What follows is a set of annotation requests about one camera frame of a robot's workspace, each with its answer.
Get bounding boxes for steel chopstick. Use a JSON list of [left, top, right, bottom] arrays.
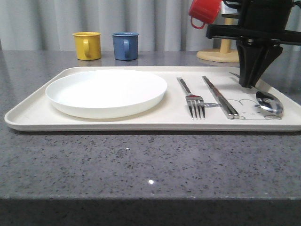
[[215, 86, 239, 119], [202, 76, 234, 119]]

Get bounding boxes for red enamel mug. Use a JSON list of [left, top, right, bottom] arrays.
[[189, 0, 221, 29]]

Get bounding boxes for cream rabbit serving tray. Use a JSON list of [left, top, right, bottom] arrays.
[[4, 66, 301, 131]]

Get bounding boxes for stainless steel spoon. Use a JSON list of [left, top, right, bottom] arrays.
[[229, 72, 284, 118]]

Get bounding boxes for white round plate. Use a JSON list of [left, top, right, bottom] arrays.
[[45, 69, 167, 119]]

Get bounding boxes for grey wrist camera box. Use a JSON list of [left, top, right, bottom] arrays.
[[221, 0, 242, 19]]

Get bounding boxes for yellow enamel mug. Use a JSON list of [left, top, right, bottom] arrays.
[[72, 32, 102, 61]]

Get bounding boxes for blue enamel mug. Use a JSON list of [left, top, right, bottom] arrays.
[[112, 32, 139, 61]]

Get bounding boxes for stainless steel fork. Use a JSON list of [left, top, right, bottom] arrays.
[[177, 77, 205, 119]]

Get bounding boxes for wooden mug tree stand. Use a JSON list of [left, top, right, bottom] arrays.
[[196, 17, 240, 64]]

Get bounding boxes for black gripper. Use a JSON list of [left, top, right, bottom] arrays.
[[206, 0, 301, 88]]

